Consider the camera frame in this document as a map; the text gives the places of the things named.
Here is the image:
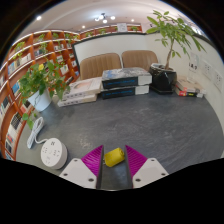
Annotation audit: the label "thin dark blue-spined book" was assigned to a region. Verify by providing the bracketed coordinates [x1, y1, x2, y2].
[100, 84, 150, 100]

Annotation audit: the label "orange wooden bookshelf unit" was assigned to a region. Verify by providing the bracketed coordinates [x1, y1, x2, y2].
[0, 22, 144, 161]

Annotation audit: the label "round white power strip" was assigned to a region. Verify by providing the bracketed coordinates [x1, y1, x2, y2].
[40, 137, 69, 170]

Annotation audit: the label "thin white book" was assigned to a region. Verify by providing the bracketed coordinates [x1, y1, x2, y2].
[56, 93, 98, 108]

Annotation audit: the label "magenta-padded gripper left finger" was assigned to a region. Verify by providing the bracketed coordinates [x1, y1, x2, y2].
[59, 144, 105, 190]

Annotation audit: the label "clear acrylic sign stand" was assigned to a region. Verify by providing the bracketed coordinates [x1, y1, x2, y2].
[188, 53, 202, 84]

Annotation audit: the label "yellow charger block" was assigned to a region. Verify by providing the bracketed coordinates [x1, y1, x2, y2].
[103, 147, 126, 168]

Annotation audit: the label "stack of small colourful books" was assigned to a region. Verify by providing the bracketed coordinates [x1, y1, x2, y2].
[174, 75, 208, 99]

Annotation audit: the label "recessed ceiling downlights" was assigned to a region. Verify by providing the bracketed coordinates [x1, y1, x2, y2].
[35, 14, 136, 30]

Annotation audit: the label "multi-bulb ceiling lamp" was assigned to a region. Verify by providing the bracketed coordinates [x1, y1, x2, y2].
[94, 12, 116, 24]

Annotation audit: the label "small tree in black pot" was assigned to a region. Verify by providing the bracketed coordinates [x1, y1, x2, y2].
[145, 9, 207, 95]

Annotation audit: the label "white wall socket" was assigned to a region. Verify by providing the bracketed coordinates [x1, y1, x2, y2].
[213, 69, 224, 91]
[203, 61, 215, 80]

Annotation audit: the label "tan upholstered chair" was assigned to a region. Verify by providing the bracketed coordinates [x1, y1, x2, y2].
[121, 49, 159, 73]
[79, 52, 123, 81]

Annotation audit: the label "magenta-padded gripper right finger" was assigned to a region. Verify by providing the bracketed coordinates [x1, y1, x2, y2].
[124, 144, 170, 189]

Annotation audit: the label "pothos plant in white pot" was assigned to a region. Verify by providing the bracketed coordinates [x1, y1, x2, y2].
[18, 59, 71, 131]

